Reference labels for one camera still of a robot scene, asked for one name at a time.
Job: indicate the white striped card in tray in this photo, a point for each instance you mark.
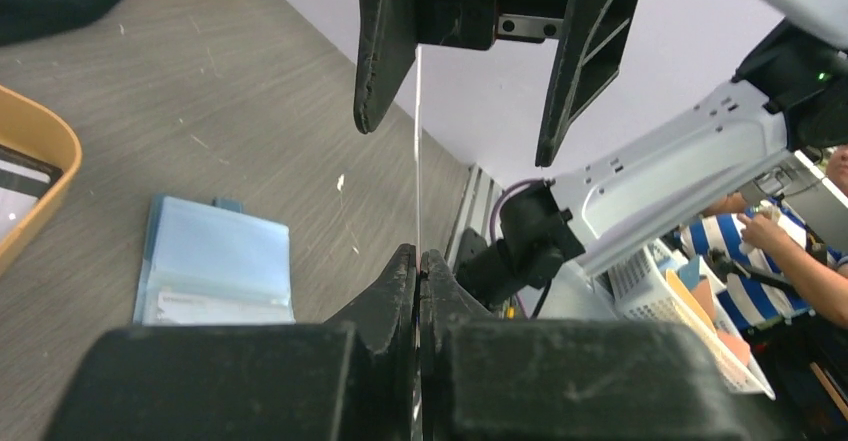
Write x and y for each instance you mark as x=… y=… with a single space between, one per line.
x=24 y=181

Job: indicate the yellow oval tray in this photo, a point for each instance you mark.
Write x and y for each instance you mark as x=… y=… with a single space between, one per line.
x=40 y=156

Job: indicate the white grey stripe card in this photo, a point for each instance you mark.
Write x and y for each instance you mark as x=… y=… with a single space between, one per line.
x=175 y=308

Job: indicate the blue leather card holder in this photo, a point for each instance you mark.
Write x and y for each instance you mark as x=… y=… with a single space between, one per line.
x=214 y=250

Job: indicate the person in striped shirt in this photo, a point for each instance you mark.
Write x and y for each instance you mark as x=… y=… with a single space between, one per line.
x=743 y=230

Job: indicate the black card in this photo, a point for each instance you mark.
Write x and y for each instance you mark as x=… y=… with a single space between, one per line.
x=417 y=426

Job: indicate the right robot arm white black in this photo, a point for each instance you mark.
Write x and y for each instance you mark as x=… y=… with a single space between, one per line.
x=789 y=92

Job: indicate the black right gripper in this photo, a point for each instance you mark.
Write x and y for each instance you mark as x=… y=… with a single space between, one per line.
x=593 y=35

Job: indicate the white perforated box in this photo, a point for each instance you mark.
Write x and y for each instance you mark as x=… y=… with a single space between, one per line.
x=643 y=288

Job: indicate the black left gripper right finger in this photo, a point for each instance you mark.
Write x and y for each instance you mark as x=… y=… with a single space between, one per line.
x=485 y=378

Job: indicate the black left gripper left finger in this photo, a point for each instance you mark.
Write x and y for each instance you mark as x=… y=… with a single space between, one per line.
x=348 y=378

